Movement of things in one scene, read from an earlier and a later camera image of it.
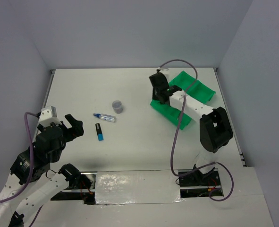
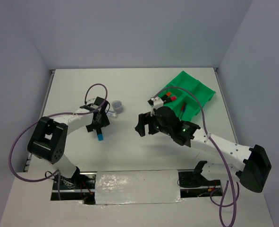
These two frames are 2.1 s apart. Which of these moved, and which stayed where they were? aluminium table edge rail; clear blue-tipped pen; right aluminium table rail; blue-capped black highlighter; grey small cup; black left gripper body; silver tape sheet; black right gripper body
Moved: black left gripper body; clear blue-tipped pen; black right gripper body
Stayed: silver tape sheet; blue-capped black highlighter; grey small cup; aluminium table edge rail; right aluminium table rail
